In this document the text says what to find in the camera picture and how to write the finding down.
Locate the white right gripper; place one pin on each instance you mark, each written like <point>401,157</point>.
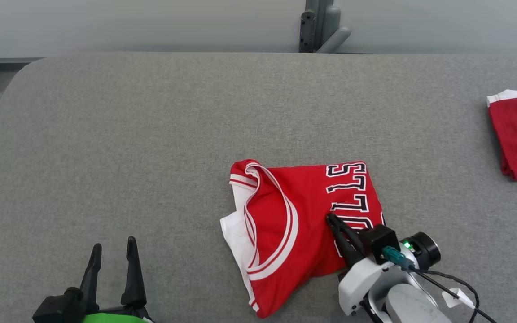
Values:
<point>359,282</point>

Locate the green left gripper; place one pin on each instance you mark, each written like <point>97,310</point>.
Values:
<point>119,317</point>

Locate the red and white jersey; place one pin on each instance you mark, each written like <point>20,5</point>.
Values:
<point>294,233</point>

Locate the grey metal post bracket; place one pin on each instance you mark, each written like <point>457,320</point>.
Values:
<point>319,22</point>

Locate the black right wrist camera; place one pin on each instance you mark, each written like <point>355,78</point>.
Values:
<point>377,240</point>

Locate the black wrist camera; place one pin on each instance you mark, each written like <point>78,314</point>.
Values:
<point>56,307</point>
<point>377,240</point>

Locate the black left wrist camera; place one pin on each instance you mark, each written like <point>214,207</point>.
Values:
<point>56,307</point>

